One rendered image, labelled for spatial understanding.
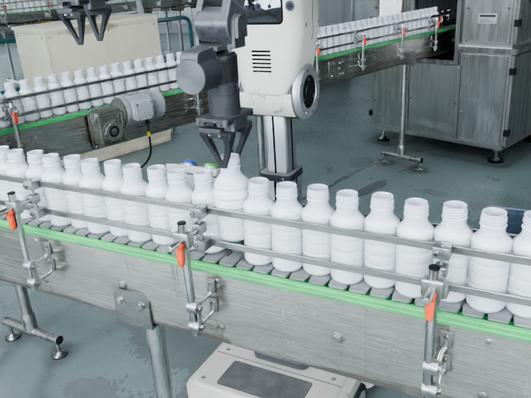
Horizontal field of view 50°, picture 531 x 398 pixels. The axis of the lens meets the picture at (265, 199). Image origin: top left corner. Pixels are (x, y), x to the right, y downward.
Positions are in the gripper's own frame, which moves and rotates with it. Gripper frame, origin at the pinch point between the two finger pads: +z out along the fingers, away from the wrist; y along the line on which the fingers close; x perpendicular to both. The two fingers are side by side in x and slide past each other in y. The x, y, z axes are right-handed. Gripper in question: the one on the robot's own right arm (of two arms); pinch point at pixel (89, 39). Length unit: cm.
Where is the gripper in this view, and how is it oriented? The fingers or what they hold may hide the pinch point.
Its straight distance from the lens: 141.0
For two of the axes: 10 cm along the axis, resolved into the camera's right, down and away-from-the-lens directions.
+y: -4.6, 3.7, -8.1
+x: 8.9, 1.3, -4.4
